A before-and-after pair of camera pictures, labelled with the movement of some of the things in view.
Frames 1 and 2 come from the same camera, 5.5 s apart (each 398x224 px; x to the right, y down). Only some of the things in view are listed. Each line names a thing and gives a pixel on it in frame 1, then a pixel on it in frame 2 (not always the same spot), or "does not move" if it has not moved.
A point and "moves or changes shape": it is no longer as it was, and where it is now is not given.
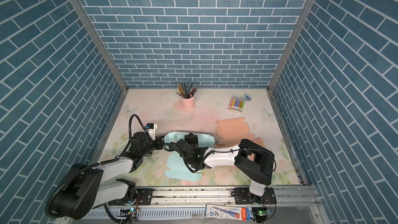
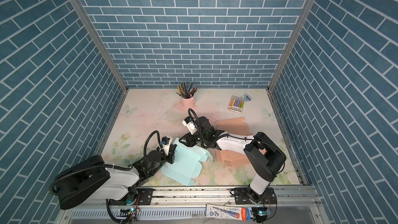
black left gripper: x=158 y=141 -> x=171 y=155
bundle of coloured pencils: x=186 y=91 does not move
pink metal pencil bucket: x=188 y=103 does not move
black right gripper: x=191 y=139 -> x=188 y=137
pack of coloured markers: x=236 y=103 does not move
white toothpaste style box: x=235 y=212 does not move
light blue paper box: x=176 y=167 moves or changes shape
